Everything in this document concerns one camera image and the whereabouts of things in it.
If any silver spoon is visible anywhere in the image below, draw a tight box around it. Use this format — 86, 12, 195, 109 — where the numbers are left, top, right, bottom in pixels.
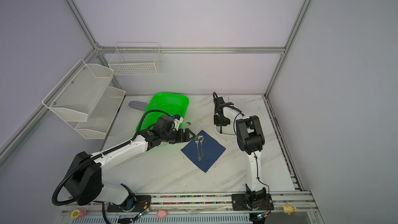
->
198, 134, 205, 161

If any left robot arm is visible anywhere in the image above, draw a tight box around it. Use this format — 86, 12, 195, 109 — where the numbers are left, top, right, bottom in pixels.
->
52, 112, 195, 212

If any yellow toy figure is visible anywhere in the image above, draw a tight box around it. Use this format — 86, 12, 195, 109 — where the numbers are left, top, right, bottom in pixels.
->
283, 203, 298, 215

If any white wire basket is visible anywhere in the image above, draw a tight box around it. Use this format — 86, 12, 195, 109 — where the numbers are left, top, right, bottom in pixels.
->
108, 42, 162, 76

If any silver fork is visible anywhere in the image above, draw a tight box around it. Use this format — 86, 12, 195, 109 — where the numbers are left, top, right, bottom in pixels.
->
195, 135, 201, 161

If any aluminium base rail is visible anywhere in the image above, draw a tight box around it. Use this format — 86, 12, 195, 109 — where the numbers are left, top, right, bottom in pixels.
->
57, 191, 324, 224

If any white rectangular tray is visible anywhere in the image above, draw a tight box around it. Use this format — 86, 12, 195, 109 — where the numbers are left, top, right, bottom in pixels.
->
214, 124, 236, 136

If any pink green toy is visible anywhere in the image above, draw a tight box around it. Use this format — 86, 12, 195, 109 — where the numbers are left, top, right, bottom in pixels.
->
70, 209, 87, 219

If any grey oval pouch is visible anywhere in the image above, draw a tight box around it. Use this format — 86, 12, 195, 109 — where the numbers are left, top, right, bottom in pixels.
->
128, 101, 149, 111

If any pink toy ball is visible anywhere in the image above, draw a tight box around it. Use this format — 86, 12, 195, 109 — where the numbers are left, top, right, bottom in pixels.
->
157, 210, 167, 219

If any dark blue paper napkin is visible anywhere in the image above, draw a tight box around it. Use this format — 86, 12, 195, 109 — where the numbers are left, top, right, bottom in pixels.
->
181, 130, 226, 173

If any green plastic basket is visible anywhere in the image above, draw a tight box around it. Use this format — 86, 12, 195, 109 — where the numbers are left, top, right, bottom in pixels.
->
136, 93, 189, 133

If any aluminium frame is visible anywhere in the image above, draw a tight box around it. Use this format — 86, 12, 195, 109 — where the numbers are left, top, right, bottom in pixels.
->
1, 0, 313, 171

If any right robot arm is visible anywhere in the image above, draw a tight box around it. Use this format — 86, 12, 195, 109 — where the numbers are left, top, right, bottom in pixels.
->
212, 92, 274, 212

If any white mesh two-tier shelf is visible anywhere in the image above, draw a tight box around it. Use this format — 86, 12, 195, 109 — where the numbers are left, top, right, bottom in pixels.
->
42, 60, 125, 140

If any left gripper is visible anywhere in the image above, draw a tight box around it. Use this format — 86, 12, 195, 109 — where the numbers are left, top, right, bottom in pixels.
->
162, 128, 195, 145

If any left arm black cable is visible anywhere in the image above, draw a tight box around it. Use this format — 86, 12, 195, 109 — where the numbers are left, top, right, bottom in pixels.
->
51, 109, 172, 206

